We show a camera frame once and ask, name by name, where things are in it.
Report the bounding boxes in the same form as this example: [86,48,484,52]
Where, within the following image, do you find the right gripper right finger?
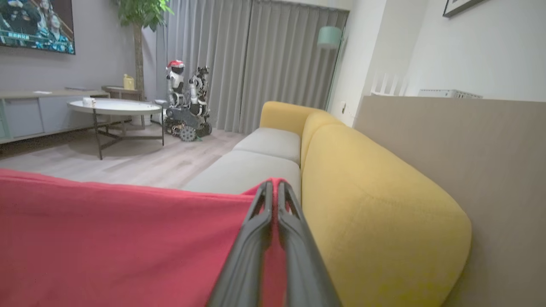
[277,181,342,307]

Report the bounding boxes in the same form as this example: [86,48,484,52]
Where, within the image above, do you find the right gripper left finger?
[207,180,273,307]

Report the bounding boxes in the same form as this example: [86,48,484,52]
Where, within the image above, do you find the red garment with white logo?
[0,168,301,307]

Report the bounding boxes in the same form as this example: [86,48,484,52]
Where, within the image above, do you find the large yellow sofa backrest cushion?
[301,124,472,307]

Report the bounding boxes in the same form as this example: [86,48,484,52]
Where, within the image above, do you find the grey sofa seat cushion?
[232,127,302,166]
[183,149,302,202]

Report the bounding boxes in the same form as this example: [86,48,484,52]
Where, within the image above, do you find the yellow sofa armrest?
[259,101,325,139]

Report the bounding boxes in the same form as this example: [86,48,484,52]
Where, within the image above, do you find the grey wheeled toy vehicle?
[164,106,212,142]

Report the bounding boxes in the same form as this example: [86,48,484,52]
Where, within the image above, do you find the white round stool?
[151,99,169,124]

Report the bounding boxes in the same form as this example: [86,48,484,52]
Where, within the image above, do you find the black white toy robot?
[189,66,210,118]

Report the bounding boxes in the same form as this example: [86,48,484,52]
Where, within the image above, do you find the white toy robot red hat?
[166,60,188,107]

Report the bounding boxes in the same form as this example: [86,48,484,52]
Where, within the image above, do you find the white slatted chair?
[370,70,408,97]

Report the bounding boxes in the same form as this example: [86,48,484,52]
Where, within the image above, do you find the grey curtain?
[143,0,253,131]
[239,0,350,135]

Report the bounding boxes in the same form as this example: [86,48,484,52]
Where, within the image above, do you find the round white coffee table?
[67,98,165,160]

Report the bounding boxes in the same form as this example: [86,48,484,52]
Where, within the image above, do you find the beige partition panel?
[354,96,546,307]

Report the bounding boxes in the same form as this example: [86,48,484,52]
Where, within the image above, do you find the teal shade floor lamp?
[317,26,344,111]

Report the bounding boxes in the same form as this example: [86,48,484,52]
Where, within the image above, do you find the green potted tree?
[112,0,175,127]

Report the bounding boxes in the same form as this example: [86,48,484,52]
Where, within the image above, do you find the long grey teal cabinet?
[0,89,111,145]

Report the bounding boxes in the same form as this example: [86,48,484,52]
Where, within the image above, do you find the dark picture frame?
[442,0,487,17]

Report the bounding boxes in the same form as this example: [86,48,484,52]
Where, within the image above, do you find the wall television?
[0,0,76,55]

